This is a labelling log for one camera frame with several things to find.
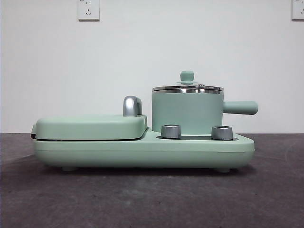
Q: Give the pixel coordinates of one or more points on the glass lid with green knob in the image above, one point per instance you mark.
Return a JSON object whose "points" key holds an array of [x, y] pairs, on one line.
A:
{"points": [[187, 76]]}

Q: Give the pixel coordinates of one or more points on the silver control knob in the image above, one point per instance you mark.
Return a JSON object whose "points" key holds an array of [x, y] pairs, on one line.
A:
{"points": [[171, 131], [221, 132]]}

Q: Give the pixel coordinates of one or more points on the green breakfast machine base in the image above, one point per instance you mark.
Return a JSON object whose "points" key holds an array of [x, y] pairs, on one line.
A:
{"points": [[142, 152]]}

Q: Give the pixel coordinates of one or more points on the green grill cover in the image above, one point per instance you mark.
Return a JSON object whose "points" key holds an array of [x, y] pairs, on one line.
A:
{"points": [[88, 127]]}

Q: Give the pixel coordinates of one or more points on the white wall socket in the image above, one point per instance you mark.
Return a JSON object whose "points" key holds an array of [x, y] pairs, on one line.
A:
{"points": [[298, 9], [89, 10]]}

